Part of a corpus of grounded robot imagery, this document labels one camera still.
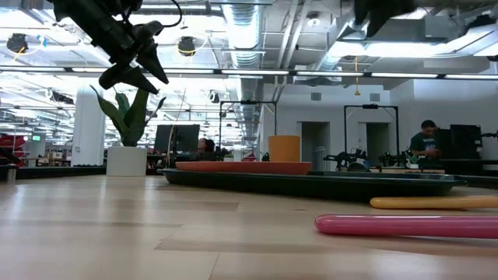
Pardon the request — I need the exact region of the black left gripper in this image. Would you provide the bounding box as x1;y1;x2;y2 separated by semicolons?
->
75;10;170;96

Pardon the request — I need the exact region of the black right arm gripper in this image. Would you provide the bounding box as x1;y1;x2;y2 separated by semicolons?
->
352;0;419;39

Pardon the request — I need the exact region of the orange plastic plate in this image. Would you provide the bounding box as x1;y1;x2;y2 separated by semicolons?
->
175;160;314;177

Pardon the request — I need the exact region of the orange plastic cup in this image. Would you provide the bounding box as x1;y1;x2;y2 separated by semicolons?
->
267;135;302;163

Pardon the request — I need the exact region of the yellow plastic rod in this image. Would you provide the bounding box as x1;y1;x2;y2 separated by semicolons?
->
369;194;498;211

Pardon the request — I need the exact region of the pink plastic rod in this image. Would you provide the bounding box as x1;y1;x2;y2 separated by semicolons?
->
314;213;498;240

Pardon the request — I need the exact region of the dark green plastic tray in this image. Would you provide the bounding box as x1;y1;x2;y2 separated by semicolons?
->
157;167;468;204

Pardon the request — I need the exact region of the green leafy plant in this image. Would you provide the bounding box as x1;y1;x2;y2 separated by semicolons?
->
90;84;167;149

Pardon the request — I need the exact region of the yellow hanging pendant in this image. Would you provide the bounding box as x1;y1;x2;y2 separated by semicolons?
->
352;55;362;97

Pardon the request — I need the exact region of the white round column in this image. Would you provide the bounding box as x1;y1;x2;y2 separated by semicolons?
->
71;86;107;168

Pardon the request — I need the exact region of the black computer monitor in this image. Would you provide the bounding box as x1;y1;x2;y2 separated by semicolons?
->
153;124;201;154

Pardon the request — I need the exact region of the white plant pot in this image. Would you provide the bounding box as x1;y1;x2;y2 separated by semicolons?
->
105;145;149;177

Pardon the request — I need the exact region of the seated person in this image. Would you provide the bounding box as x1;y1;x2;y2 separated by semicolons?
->
193;137;217;162

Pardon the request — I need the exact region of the person in dark shirt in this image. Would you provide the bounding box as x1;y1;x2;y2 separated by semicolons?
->
409;119;444;160

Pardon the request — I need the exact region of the small potted plant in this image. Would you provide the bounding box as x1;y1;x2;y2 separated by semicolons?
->
404;150;420;170

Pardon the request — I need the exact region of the large black screen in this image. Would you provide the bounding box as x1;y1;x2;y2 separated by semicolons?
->
437;124;484;161

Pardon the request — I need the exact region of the black ceiling cable reel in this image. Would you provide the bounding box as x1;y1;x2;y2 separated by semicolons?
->
177;35;197;58
5;32;30;54

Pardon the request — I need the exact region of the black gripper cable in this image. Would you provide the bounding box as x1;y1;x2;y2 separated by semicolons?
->
162;0;184;29

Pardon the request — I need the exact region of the black metal station frame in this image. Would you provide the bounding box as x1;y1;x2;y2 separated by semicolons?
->
342;103;400;166
218;100;279;161

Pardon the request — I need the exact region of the silver ceiling duct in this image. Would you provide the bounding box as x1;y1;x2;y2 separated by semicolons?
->
222;2;267;138

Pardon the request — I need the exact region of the black aluminium table frame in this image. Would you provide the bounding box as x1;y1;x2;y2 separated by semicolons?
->
0;157;498;191

